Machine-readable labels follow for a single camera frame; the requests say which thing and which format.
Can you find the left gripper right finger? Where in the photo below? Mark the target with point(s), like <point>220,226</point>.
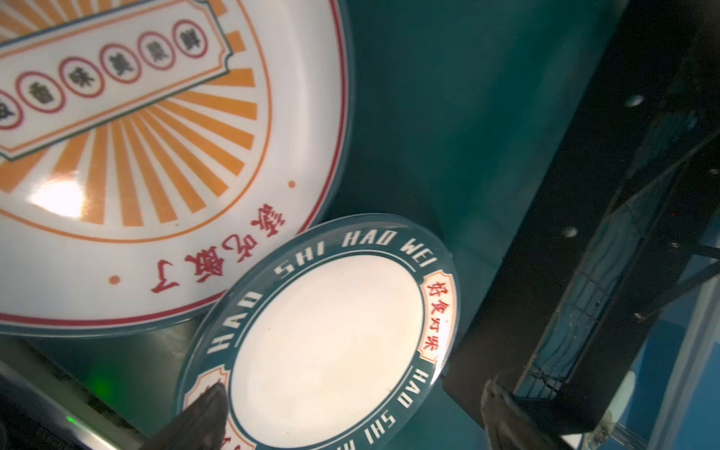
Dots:
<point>507,426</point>

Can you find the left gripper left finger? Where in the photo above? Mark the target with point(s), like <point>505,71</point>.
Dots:
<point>201,426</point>

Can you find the white plate green lettered rim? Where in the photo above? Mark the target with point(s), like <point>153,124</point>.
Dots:
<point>332,341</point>

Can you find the sunburst plate at left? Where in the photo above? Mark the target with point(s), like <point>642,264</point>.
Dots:
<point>153,151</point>

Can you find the black wire dish rack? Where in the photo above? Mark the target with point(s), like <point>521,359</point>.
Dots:
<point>627,198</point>

